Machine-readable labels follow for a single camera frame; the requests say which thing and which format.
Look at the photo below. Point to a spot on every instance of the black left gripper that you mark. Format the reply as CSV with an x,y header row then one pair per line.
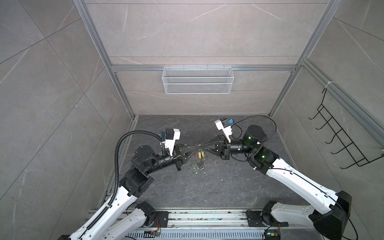
x,y
178,155

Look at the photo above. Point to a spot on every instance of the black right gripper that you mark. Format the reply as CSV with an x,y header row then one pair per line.
x,y
222,148

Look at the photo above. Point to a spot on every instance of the yellow capped key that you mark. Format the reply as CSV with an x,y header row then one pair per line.
x,y
201,155

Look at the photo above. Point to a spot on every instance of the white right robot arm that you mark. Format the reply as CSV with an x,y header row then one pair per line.
x,y
327,211

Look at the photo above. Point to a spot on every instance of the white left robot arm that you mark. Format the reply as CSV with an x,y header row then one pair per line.
x,y
132,189

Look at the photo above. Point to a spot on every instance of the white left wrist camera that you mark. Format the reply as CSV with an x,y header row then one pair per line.
x,y
168,139

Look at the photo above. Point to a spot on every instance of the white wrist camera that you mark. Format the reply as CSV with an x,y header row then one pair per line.
x,y
224,125
168,139

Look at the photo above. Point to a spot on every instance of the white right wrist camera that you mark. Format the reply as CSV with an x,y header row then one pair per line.
x,y
224,125

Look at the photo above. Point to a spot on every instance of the white wire mesh basket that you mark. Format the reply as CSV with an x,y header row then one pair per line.
x,y
197,80

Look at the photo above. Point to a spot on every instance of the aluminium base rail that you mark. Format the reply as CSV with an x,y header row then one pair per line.
x,y
204,225

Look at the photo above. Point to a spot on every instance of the black wire hook rack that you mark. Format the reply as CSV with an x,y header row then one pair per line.
x,y
358,157

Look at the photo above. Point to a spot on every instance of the aluminium frame profiles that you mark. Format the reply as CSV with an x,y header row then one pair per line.
x,y
311,73

